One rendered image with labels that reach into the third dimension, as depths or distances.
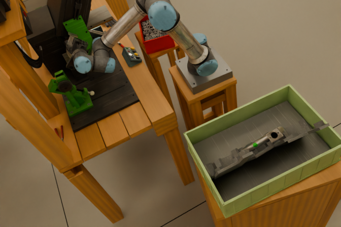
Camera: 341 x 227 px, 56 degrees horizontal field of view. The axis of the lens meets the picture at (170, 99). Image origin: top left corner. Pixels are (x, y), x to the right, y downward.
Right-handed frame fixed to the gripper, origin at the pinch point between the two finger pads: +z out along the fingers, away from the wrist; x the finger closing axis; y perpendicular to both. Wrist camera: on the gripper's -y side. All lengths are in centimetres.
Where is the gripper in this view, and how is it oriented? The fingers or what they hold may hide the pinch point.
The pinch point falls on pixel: (74, 46)
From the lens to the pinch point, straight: 188.7
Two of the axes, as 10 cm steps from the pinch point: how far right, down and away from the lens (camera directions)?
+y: 4.2, -8.5, -3.1
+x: -8.4, -2.4, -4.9
